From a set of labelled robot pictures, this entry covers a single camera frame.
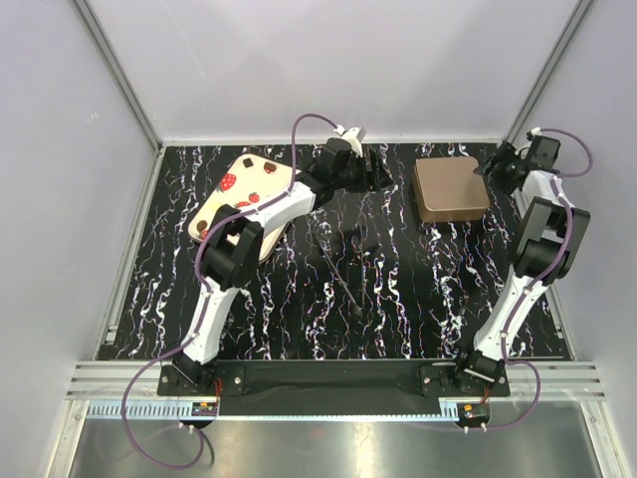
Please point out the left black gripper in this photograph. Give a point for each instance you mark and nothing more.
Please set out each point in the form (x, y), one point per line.
(378, 180)

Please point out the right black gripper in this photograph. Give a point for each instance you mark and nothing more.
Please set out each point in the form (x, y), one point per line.
(504, 153)

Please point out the rose gold box lid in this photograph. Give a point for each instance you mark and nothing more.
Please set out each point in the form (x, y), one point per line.
(443, 173)

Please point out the metal tweezers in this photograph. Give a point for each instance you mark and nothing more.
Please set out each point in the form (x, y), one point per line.
(357, 308)

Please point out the brown chocolate box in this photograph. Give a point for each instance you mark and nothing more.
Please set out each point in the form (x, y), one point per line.
(451, 205)

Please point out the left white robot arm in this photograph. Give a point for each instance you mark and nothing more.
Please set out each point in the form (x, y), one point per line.
(228, 257)

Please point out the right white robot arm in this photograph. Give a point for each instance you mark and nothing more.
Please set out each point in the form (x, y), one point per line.
(543, 252)

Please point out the strawberry print white tray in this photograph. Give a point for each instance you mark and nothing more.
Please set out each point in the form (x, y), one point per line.
(248, 187)

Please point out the right electronics board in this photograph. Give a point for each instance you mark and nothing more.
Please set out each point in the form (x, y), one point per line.
(474, 411)

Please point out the electronics board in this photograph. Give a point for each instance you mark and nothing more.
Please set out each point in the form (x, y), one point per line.
(205, 408)
(474, 411)

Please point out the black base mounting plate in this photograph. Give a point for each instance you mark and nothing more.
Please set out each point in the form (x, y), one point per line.
(429, 378)

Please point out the left electronics board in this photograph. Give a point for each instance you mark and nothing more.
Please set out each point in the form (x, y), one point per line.
(205, 408)

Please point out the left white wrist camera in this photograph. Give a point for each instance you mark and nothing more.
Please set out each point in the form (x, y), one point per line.
(354, 136)

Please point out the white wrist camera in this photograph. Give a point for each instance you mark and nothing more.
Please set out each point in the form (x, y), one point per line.
(354, 136)
(543, 152)

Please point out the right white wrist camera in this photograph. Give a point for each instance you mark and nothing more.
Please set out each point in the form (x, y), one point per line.
(543, 152)

